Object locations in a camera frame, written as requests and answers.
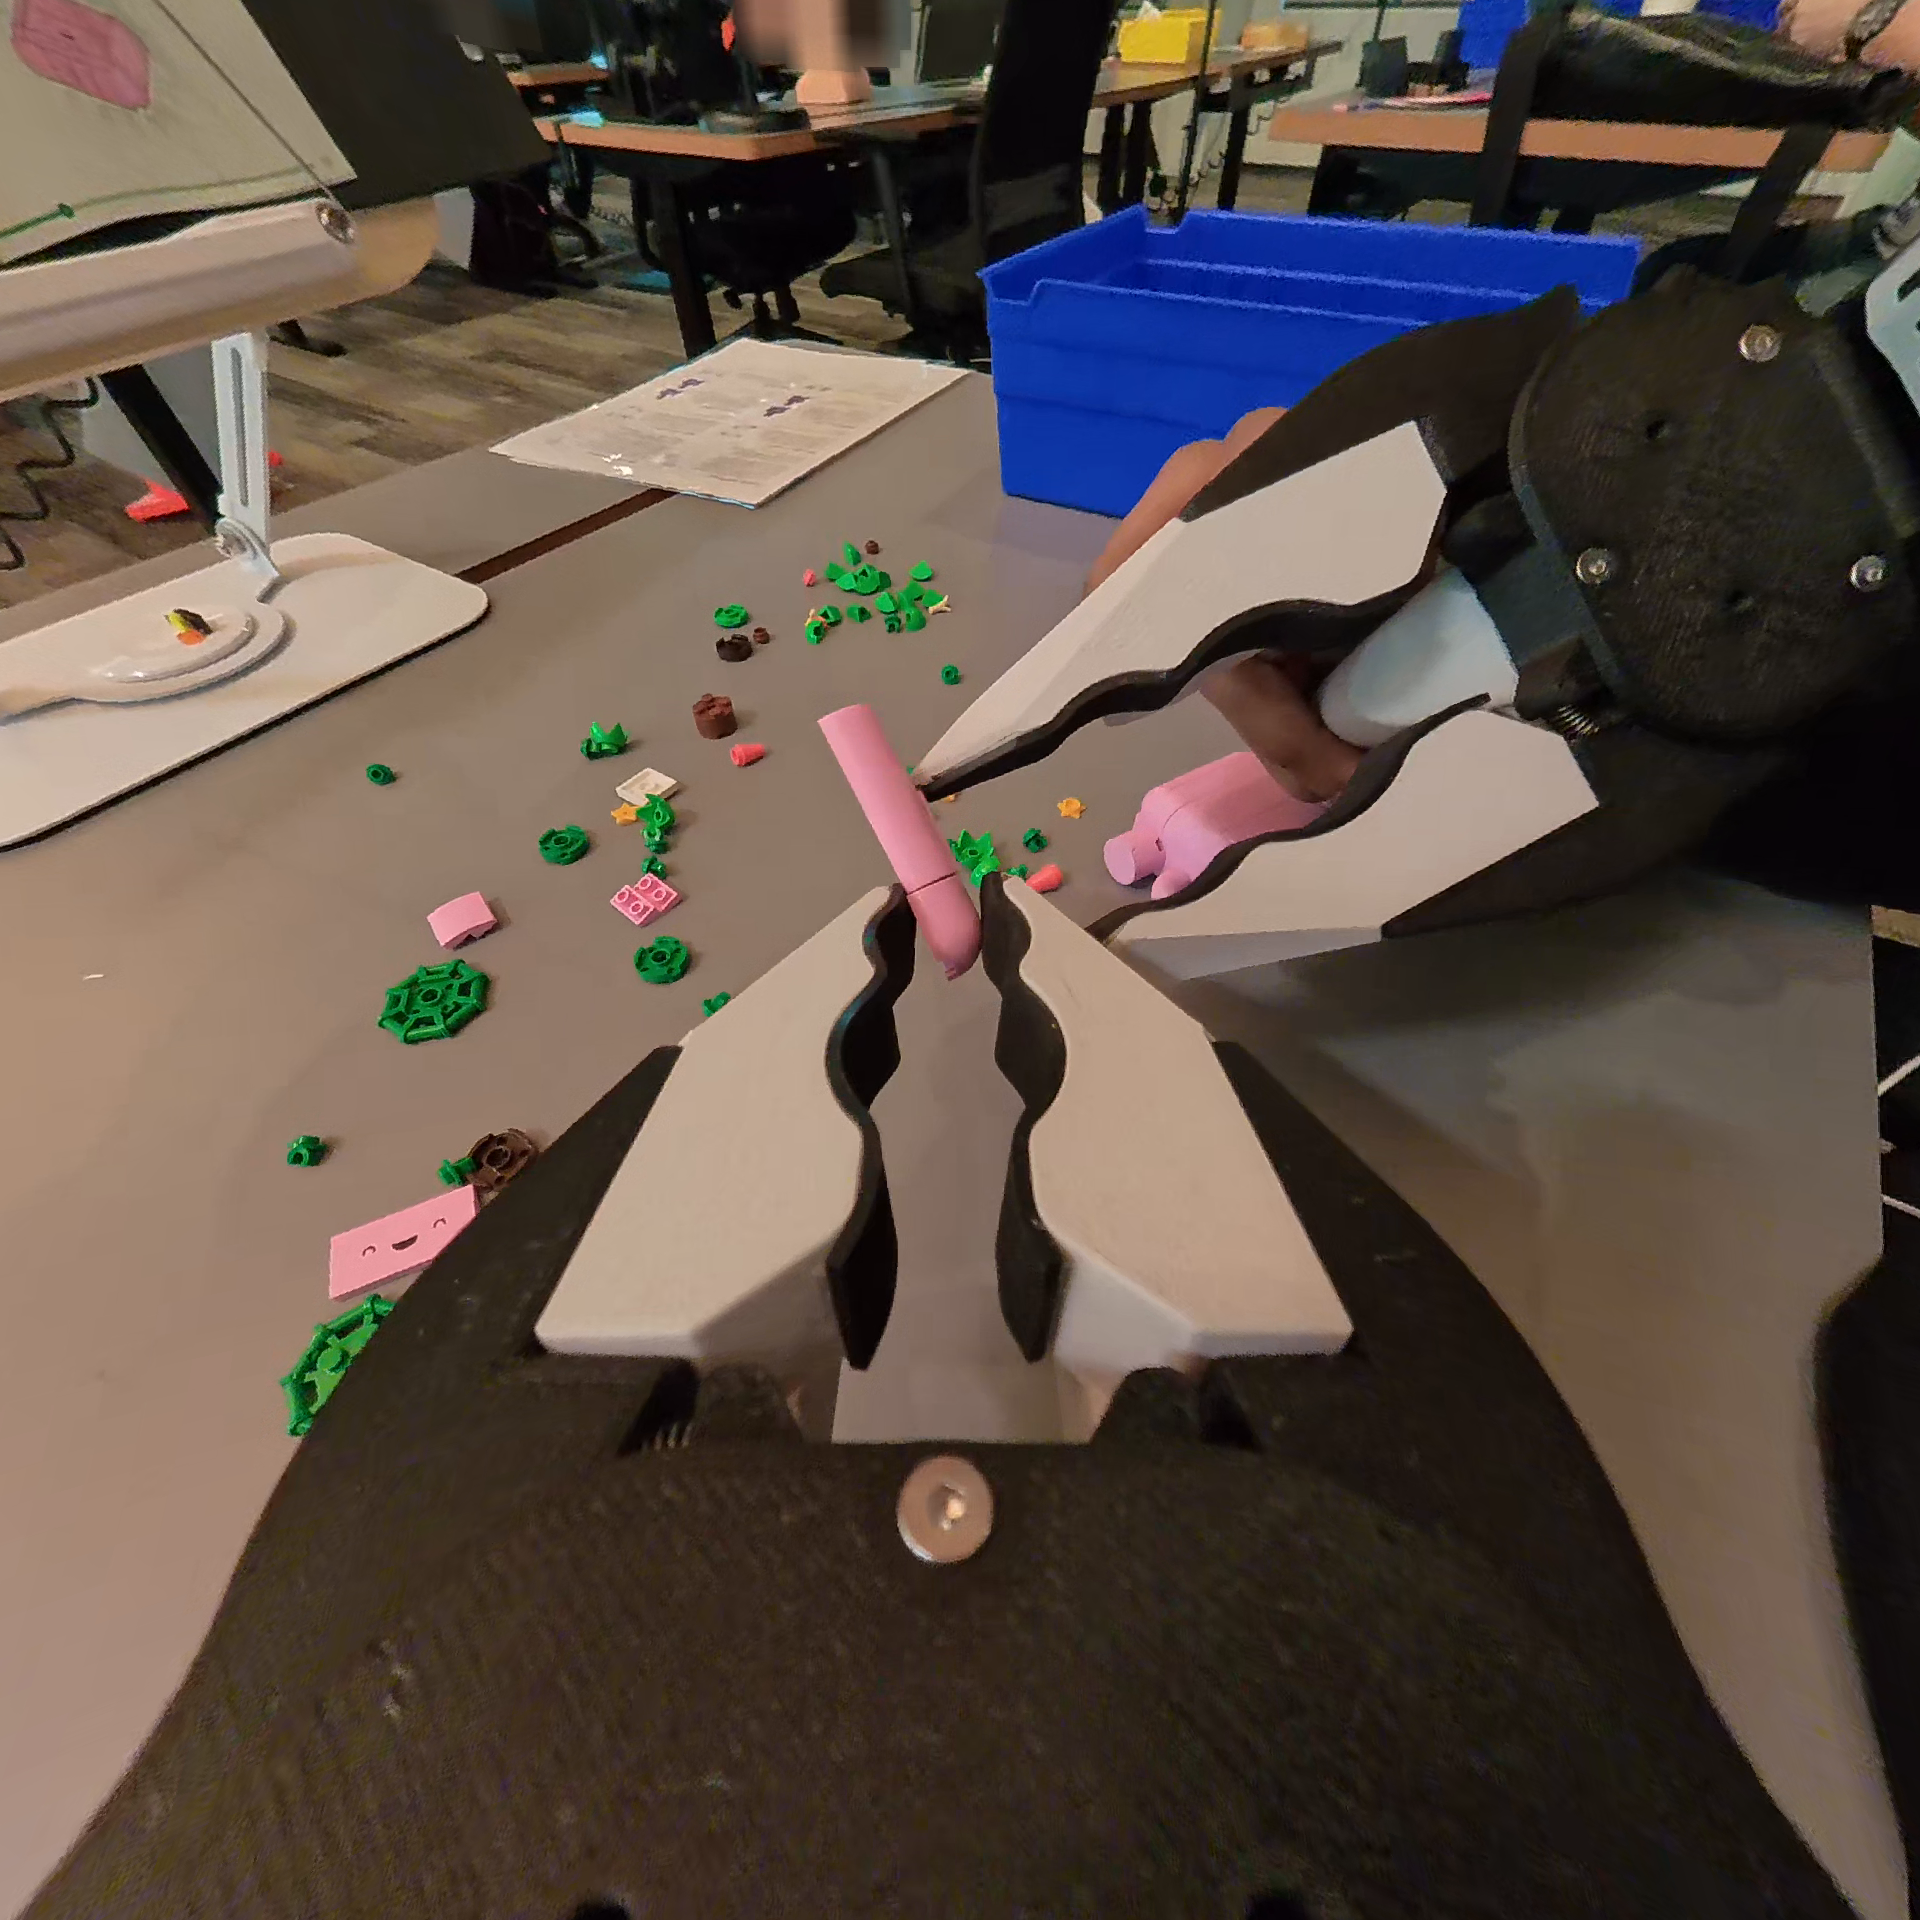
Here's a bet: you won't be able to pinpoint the pink brick animal body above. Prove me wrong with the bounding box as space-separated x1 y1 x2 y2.
1101 750 1335 907

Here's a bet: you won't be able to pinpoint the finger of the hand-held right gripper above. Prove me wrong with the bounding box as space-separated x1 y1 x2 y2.
915 422 1457 798
1101 704 1600 981

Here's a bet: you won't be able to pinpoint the person's right hand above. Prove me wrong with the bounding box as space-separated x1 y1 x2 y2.
1079 409 1359 806

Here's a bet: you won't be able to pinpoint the pink smiley face tile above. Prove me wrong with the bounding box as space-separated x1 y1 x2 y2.
327 1182 478 1302

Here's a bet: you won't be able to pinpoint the pile of green leaf pieces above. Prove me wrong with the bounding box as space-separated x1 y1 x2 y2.
807 537 953 643

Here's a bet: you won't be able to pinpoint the scattered small green clips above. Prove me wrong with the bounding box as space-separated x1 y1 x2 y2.
287 660 1052 1191

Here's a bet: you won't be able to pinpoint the wooden top office desk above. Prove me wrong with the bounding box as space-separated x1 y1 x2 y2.
507 86 966 363
1262 99 1892 239
1091 38 1345 213

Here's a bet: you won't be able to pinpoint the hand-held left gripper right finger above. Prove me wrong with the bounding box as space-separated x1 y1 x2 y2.
981 878 1359 1370

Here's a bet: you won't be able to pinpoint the blue plastic bin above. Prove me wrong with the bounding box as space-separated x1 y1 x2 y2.
971 202 1645 522

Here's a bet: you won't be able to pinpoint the paper instruction sheet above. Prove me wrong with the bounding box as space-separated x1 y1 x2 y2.
486 339 981 517

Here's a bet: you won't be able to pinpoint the plain green web piece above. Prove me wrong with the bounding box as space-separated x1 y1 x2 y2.
379 959 492 1051

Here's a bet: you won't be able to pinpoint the pink brick block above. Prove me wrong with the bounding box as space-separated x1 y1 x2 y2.
817 704 989 981

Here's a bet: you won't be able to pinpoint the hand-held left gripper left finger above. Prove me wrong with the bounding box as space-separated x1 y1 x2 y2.
532 883 921 1370

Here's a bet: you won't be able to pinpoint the green web with round plate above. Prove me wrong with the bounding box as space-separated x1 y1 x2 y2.
281 1293 400 1441

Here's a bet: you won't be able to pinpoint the black office chair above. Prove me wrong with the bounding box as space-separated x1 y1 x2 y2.
817 0 1126 374

